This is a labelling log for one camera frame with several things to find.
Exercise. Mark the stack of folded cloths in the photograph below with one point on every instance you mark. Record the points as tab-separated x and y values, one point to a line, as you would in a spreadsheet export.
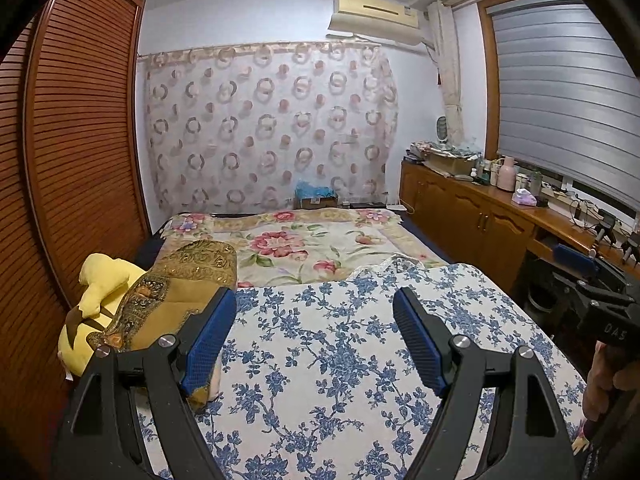
424	149

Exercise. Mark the white power strip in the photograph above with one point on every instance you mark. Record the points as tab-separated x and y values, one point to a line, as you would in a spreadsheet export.
560	194

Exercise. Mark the person's right hand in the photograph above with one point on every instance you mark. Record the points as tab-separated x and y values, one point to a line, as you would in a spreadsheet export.
597	382

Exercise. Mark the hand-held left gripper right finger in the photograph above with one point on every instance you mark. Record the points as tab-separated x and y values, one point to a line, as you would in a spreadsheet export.
417	340

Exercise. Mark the wooden louvered wardrobe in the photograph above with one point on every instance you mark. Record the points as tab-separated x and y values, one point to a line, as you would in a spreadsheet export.
80	135

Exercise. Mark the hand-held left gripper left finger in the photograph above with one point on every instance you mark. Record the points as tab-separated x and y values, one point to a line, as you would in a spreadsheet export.
210	340

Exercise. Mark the green bottle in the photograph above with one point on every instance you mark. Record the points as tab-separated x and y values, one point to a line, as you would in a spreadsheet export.
535	182

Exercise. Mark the wooden window frame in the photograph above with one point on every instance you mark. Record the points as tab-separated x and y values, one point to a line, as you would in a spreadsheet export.
489	85

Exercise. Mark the blue cloth bundle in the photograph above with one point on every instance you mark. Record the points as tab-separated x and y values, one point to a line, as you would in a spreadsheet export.
314	190

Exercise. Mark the pink cloth on sideboard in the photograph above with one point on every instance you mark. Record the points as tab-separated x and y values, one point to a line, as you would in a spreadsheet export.
525	198

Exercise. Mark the red floral blanket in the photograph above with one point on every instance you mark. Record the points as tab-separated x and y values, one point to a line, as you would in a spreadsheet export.
280	250

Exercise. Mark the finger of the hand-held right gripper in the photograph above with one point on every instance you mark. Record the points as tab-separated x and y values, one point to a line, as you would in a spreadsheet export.
575	260
600	296

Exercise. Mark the yellow plush toy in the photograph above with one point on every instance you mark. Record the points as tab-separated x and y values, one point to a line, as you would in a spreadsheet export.
100	275

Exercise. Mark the circle print sheer curtain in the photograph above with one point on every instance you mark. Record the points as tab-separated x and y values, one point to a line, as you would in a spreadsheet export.
270	125

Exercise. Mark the open cardboard box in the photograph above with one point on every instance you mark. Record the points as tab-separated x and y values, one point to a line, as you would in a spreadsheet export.
450	164

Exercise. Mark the grey window blind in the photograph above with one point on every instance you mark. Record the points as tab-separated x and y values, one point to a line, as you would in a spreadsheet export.
560	100

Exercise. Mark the small round fan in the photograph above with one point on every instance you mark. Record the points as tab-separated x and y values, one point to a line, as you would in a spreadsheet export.
442	130

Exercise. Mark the golden patterned garment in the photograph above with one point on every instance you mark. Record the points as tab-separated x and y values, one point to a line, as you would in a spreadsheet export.
170	300

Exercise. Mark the small black tripod camera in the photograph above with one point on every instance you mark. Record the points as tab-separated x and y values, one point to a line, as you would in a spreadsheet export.
606	225

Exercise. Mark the cream wall air conditioner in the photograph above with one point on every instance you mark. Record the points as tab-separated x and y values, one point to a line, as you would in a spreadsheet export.
375	15

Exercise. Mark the small cardboard box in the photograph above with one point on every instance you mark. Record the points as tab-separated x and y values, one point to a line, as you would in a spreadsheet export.
319	203

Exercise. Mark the wooden sideboard cabinet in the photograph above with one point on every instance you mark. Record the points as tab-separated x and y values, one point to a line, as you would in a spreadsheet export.
450	205

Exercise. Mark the pink thermos bottle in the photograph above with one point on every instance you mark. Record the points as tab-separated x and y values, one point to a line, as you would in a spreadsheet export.
507	175

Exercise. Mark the beige tied curtain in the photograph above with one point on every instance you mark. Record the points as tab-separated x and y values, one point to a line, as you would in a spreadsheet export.
447	75

